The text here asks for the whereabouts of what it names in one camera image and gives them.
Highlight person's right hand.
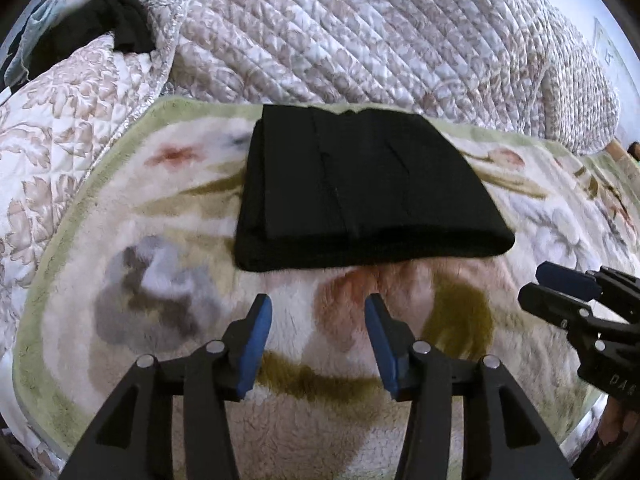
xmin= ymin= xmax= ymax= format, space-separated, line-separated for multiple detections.
xmin=597 ymin=395 xmax=640 ymax=443

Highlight grey-blue cloth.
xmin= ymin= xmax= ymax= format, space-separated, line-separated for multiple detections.
xmin=2 ymin=0 xmax=111 ymax=88

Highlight wooden bed frame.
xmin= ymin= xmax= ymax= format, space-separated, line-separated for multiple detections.
xmin=604 ymin=137 xmax=640 ymax=162

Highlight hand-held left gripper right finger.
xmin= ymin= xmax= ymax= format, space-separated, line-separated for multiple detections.
xmin=364 ymin=294 xmax=576 ymax=480

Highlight quilted floral bedspread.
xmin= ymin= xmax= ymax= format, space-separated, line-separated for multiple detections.
xmin=0 ymin=0 xmax=623 ymax=356

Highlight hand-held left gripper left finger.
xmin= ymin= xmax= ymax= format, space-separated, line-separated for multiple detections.
xmin=59 ymin=292 xmax=274 ymax=480

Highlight floral plush blanket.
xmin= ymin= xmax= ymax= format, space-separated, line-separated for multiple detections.
xmin=12 ymin=95 xmax=640 ymax=480

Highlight black pants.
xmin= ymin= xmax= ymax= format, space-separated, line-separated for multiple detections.
xmin=234 ymin=104 xmax=516 ymax=273

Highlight black cloth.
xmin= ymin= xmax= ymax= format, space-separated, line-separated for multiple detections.
xmin=25 ymin=0 xmax=157 ymax=77

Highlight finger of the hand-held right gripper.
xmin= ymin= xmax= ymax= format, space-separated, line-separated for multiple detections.
xmin=517 ymin=282 xmax=601 ymax=333
xmin=535 ymin=261 xmax=603 ymax=301

